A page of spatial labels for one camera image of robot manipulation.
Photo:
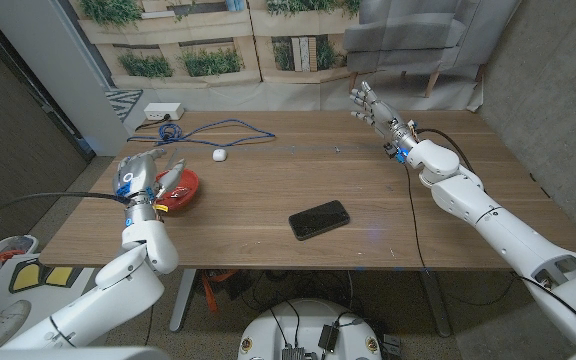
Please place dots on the black power adapter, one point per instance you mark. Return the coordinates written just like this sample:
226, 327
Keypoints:
328, 337

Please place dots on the white bin with orange item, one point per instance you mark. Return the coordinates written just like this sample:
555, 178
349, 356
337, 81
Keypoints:
10, 245

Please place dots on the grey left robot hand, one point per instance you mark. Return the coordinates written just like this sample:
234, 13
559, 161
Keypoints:
138, 177

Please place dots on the red bowl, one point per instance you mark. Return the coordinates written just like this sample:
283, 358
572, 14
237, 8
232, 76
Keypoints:
184, 192

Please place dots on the white sneaker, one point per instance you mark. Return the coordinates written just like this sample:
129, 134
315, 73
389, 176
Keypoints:
0, 320

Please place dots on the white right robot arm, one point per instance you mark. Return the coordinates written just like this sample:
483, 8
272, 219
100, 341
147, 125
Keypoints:
508, 235

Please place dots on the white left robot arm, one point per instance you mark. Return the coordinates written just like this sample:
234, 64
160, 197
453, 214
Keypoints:
103, 300

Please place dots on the small white earbud case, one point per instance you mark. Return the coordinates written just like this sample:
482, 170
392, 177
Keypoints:
219, 155

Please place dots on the printed garden backdrop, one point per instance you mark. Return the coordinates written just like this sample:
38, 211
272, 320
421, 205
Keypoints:
218, 90

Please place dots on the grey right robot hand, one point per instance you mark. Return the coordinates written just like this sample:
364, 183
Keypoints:
383, 117

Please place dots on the grey table leg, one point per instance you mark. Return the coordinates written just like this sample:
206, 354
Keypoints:
438, 310

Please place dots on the black smartphone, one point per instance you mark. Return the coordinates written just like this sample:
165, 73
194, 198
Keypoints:
319, 220

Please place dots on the white power strip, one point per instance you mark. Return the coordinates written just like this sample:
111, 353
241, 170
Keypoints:
163, 111

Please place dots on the white table leg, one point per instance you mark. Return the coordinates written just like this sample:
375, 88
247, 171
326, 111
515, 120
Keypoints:
183, 300

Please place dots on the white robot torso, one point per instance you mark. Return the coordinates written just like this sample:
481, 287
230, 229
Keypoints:
308, 320

